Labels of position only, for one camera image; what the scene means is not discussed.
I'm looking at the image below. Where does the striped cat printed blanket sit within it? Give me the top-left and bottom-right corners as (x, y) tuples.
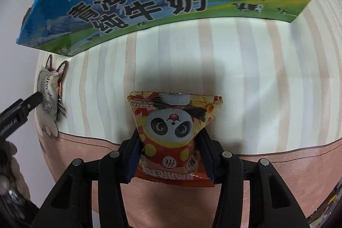
(35, 7), (342, 228)

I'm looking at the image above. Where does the person's left hand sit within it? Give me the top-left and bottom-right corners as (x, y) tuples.
(5, 141), (31, 201)

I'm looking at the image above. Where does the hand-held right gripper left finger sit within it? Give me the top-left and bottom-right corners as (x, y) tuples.
(32, 129), (144, 228)

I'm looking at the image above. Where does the white snack packet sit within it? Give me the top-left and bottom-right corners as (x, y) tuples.
(37, 69), (61, 122)

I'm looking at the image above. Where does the red panda snack packet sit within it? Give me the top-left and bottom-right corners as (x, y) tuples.
(127, 91), (224, 188)

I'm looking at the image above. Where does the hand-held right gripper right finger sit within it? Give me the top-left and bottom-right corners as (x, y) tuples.
(196, 128), (308, 228)

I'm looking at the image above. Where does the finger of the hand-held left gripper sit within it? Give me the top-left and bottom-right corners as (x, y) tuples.
(19, 92), (45, 114)

